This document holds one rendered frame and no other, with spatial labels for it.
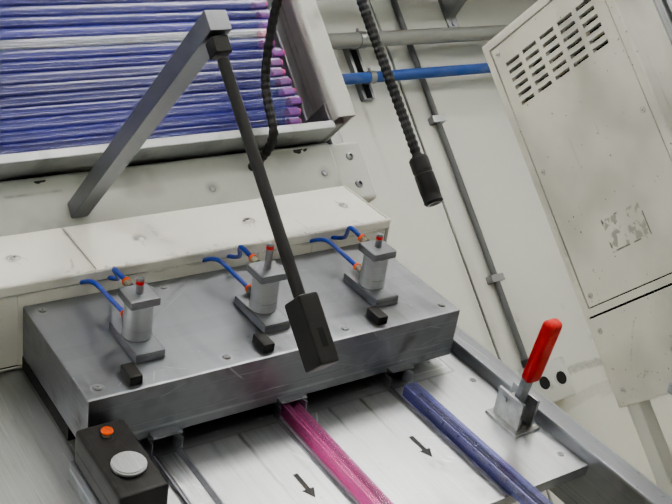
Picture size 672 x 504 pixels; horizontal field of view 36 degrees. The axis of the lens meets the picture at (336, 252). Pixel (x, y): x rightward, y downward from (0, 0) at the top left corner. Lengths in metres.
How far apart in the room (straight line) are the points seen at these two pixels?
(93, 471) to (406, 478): 0.24
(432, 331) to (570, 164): 1.02
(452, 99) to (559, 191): 1.49
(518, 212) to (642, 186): 1.57
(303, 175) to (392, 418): 0.32
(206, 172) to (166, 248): 0.15
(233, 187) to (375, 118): 2.13
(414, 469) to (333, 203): 0.31
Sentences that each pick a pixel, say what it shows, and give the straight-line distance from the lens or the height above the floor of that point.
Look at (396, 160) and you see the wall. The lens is 3.11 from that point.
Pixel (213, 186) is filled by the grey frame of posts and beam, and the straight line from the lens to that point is 1.01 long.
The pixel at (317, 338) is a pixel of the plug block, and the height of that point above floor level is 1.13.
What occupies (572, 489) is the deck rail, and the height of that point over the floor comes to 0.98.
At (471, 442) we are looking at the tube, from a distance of 0.83.
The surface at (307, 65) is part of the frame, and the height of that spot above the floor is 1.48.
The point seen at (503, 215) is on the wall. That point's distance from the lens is 3.27.
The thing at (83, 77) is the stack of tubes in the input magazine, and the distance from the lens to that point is 0.98.
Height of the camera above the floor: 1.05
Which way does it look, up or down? 12 degrees up
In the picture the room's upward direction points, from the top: 19 degrees counter-clockwise
